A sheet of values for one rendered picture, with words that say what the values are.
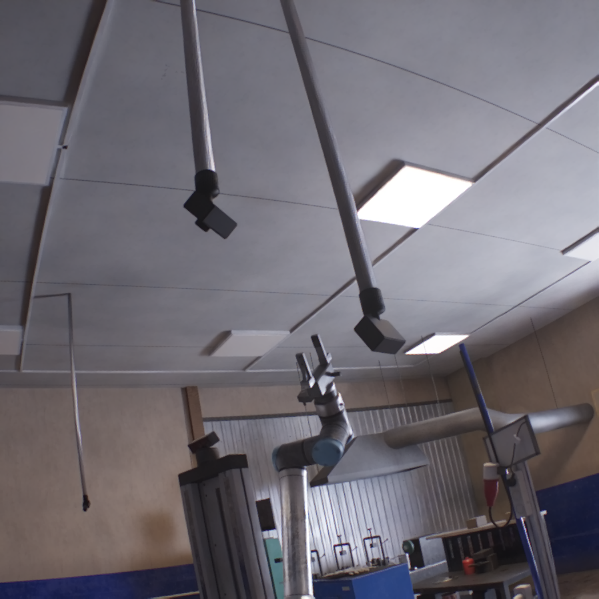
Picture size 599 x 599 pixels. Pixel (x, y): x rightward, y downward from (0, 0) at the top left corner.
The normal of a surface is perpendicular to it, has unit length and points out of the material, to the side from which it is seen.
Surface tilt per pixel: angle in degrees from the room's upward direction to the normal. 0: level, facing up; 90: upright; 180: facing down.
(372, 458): 81
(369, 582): 90
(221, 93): 180
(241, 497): 90
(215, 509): 90
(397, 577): 90
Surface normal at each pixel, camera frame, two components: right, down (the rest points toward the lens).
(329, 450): -0.15, 0.33
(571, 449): -0.85, -0.03
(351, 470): 0.45, -0.54
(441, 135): 0.19, 0.91
